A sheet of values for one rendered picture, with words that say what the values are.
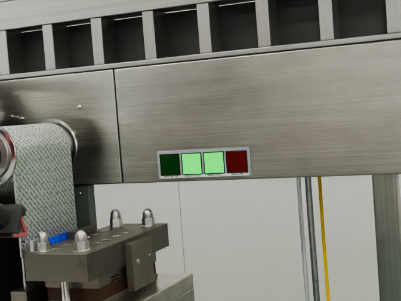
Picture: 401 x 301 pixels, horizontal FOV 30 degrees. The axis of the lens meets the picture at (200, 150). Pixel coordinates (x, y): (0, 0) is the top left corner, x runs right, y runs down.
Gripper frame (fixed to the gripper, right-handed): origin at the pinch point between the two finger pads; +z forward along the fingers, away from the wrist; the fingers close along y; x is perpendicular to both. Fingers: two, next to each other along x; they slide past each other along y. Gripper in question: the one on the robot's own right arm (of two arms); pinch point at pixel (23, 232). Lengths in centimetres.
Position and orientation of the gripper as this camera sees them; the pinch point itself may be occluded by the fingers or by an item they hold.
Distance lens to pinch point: 177.2
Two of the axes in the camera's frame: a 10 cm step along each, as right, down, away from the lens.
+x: 1.3, -9.0, 4.1
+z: 3.8, 4.3, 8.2
